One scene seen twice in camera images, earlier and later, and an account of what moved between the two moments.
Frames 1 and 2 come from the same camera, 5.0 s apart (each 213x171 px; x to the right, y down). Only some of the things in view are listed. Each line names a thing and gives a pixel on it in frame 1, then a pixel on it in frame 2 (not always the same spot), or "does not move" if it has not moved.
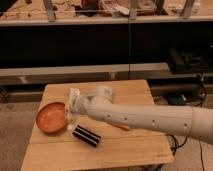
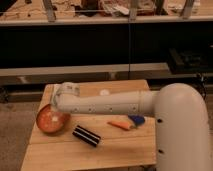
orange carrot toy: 127,128 does not move
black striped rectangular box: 86,135 does not move
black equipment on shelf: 190,61 does not move
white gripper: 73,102 to 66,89
